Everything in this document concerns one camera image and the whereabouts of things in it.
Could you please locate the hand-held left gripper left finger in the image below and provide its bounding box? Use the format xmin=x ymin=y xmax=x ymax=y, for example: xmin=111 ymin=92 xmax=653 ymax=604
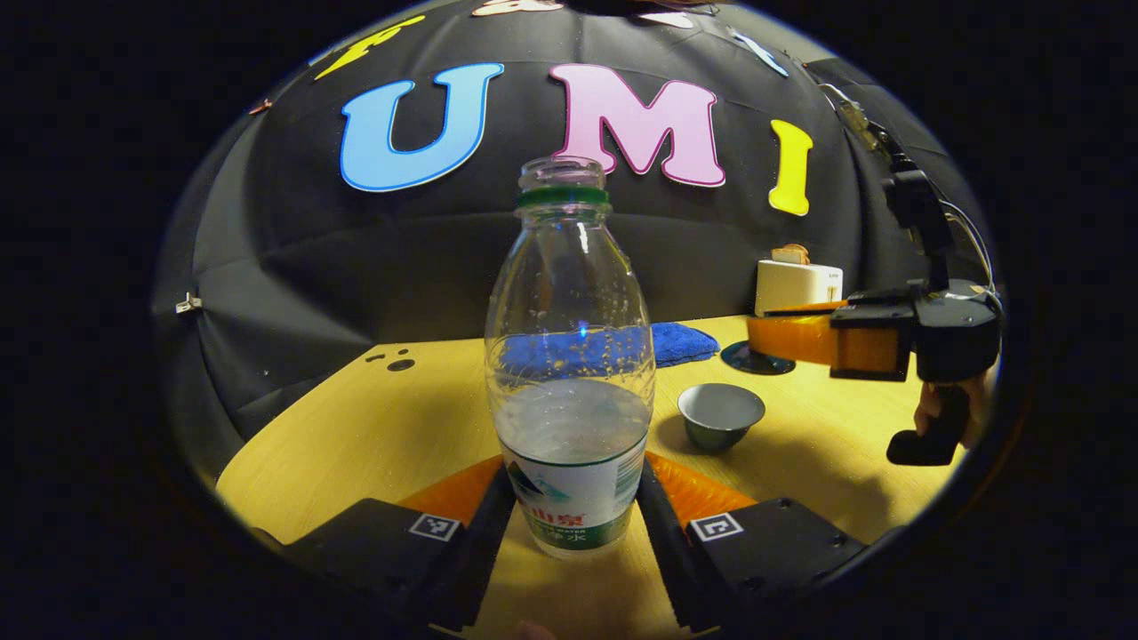
xmin=284 ymin=455 xmax=518 ymax=634

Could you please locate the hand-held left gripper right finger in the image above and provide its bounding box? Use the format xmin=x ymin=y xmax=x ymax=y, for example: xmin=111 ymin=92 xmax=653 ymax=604
xmin=636 ymin=452 xmax=868 ymax=634

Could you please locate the grey teacup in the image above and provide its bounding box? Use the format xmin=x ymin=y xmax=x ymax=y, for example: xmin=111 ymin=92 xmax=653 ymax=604
xmin=677 ymin=383 xmax=766 ymax=452

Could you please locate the clear plastic water bottle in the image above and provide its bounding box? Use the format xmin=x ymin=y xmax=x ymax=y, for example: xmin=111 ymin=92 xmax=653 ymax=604
xmin=485 ymin=156 xmax=657 ymax=559

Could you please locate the white toaster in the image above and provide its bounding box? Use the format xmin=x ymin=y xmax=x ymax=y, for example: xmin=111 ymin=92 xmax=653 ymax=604
xmin=755 ymin=260 xmax=844 ymax=317

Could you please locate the blue towel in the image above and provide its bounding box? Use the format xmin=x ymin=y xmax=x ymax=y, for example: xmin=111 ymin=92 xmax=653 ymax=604
xmin=652 ymin=322 xmax=721 ymax=368

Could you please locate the black backdrop cloth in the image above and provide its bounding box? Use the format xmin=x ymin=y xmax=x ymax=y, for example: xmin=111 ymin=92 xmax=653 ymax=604
xmin=151 ymin=0 xmax=997 ymax=499

